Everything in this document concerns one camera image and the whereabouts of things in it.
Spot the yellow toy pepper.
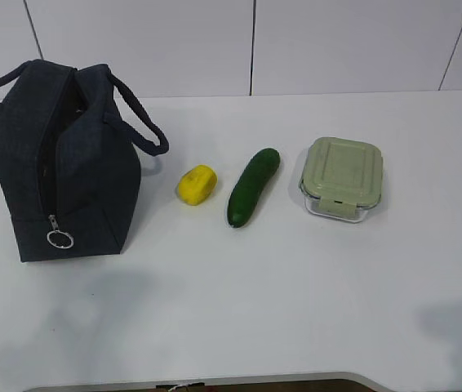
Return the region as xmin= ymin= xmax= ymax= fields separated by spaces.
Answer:
xmin=177 ymin=165 xmax=218 ymax=206

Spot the green cucumber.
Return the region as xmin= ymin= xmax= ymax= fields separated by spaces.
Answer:
xmin=226 ymin=148 xmax=281 ymax=228

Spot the glass container green lid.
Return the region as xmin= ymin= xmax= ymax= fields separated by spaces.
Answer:
xmin=299 ymin=137 xmax=384 ymax=223

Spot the navy blue lunch bag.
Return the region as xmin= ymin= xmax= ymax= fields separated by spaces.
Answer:
xmin=0 ymin=59 xmax=169 ymax=262

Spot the silver zipper pull ring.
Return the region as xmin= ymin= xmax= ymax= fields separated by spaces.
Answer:
xmin=46 ymin=213 xmax=75 ymax=249

